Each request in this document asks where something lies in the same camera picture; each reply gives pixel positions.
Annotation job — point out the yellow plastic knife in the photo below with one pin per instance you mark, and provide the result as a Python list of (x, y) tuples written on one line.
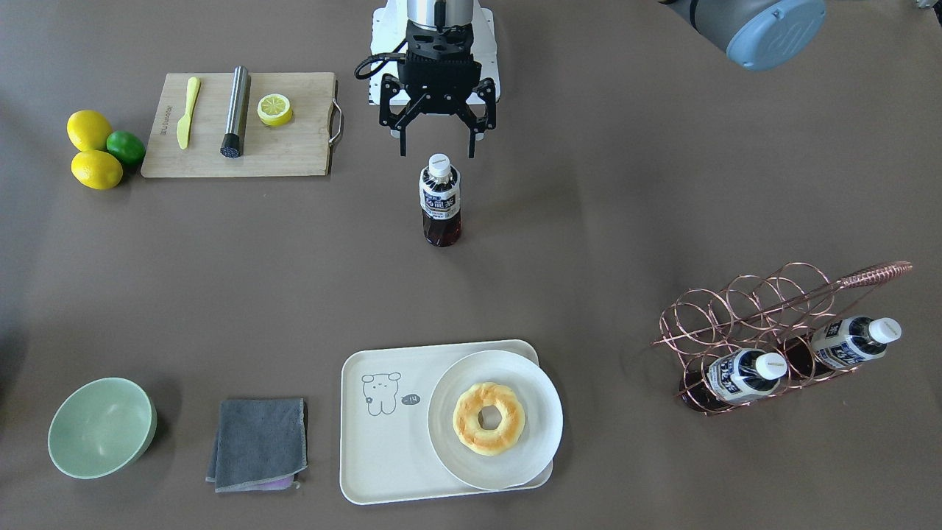
[(183, 127)]

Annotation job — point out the bamboo cutting board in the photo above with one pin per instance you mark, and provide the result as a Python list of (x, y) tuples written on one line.
[(300, 148)]

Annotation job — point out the lower yellow lemon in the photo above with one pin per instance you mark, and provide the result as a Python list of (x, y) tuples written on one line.
[(97, 169)]

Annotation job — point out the half lemon slice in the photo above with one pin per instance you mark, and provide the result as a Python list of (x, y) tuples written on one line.
[(274, 109)]

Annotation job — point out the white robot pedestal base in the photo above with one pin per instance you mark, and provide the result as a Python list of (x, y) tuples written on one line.
[(388, 29)]

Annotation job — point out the tea bottle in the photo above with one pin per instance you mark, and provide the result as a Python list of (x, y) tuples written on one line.
[(842, 345), (440, 201), (736, 379)]

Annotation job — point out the cream tray with bear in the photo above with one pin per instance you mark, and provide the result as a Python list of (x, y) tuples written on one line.
[(397, 443)]

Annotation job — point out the copper wire bottle rack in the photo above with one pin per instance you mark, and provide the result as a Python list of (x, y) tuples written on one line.
[(766, 312)]

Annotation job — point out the green lime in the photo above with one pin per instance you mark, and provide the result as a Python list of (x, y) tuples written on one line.
[(126, 147)]

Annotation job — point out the grey folded cloth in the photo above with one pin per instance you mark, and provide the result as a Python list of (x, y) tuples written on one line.
[(260, 445)]

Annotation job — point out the yellow lemon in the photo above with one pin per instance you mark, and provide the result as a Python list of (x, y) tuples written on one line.
[(97, 169), (88, 130)]

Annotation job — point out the upper yellow lemon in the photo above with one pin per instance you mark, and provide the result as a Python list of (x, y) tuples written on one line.
[(88, 130)]

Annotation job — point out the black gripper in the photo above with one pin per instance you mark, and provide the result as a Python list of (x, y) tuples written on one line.
[(391, 94)]

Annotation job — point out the white round plate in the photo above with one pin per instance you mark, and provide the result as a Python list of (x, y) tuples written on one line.
[(541, 436)]

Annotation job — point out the glazed donut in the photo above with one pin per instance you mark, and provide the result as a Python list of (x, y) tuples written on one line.
[(488, 419)]

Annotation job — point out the tea bottle front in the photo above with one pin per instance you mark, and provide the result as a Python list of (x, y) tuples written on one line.
[(842, 345), (736, 379)]

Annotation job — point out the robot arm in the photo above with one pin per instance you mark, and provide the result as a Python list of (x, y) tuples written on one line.
[(757, 35)]

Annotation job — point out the steel muddler black tip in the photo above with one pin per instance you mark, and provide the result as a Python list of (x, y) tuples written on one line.
[(233, 137)]

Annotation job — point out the mint green bowl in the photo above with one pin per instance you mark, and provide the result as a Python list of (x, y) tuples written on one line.
[(102, 427)]

